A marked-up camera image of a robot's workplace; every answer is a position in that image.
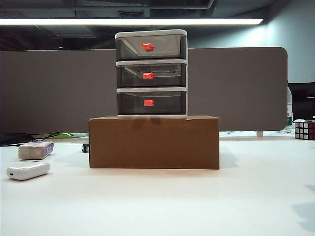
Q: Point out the white three-drawer cabinet frame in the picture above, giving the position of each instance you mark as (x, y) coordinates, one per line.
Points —
(187, 73)

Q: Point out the white power bank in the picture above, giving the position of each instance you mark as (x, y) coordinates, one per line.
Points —
(28, 170)

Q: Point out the brown cardboard box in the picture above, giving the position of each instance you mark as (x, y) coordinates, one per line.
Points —
(152, 145)

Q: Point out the small black clip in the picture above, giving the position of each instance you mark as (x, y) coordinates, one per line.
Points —
(85, 148)

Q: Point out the green flat item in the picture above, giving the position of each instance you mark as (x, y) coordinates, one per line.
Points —
(66, 135)

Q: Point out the grey desk partition panel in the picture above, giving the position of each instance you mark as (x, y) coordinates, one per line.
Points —
(61, 91)

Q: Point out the long ceiling light strip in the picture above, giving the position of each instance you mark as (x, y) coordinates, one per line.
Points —
(123, 21)

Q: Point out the white partition foot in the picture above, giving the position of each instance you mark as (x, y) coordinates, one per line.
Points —
(259, 134)

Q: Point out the beige packet with purple label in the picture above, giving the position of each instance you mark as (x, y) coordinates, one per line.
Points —
(33, 151)

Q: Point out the black office chair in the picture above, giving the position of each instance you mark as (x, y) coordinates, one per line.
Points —
(304, 100)

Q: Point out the black Rubik's cube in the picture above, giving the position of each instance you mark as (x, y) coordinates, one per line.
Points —
(305, 130)

